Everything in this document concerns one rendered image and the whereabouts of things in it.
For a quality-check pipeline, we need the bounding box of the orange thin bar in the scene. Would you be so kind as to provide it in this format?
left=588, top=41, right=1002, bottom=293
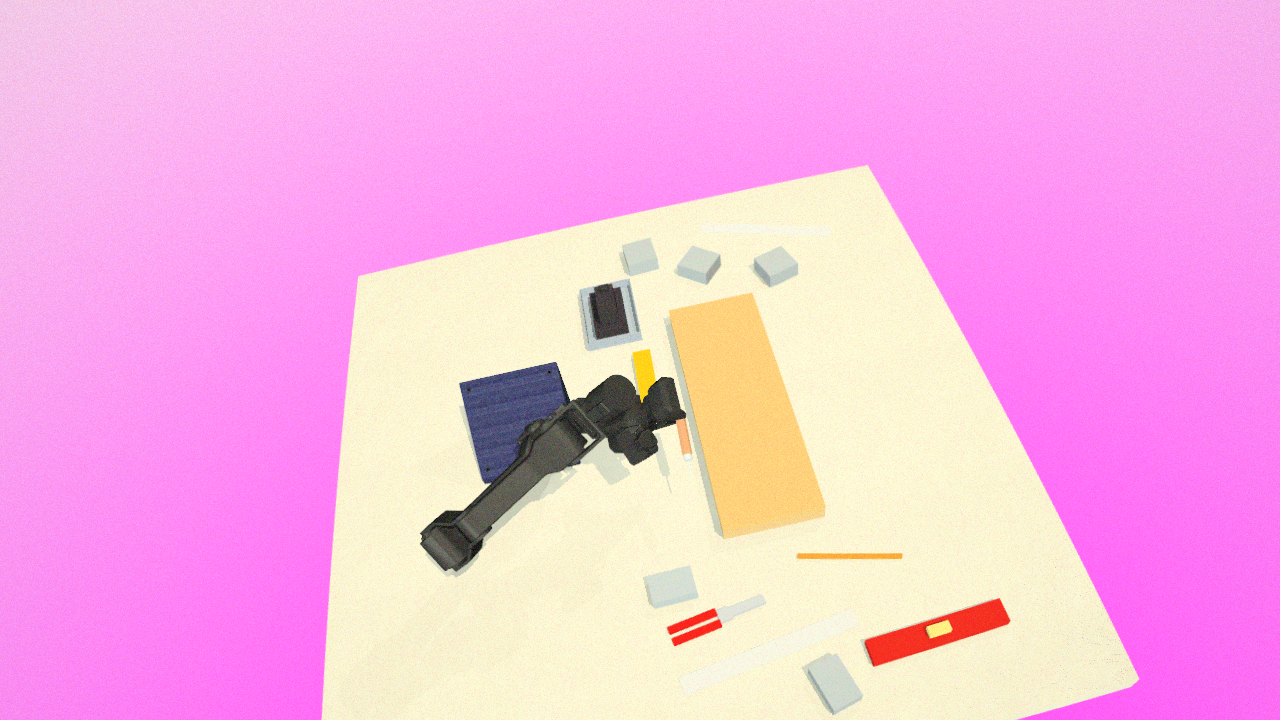
left=797, top=553, right=902, bottom=559

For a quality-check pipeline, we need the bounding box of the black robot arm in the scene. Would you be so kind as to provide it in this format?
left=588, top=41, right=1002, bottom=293
left=420, top=375, right=658, bottom=571

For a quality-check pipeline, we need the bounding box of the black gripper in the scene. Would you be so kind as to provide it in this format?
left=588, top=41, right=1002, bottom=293
left=605, top=377, right=686, bottom=454

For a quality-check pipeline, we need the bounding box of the yellow flat bar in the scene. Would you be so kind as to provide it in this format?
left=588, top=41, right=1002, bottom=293
left=632, top=348, right=657, bottom=402

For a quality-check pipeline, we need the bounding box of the tan rectangular panel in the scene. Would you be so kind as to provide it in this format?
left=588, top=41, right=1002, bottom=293
left=669, top=292, right=826, bottom=539

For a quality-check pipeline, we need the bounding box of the red flat bar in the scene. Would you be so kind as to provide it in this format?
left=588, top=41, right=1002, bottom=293
left=864, top=598, right=1010, bottom=667

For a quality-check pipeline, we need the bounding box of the awl with tan handle and thin metal point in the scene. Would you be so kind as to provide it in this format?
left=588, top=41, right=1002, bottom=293
left=676, top=418, right=692, bottom=479

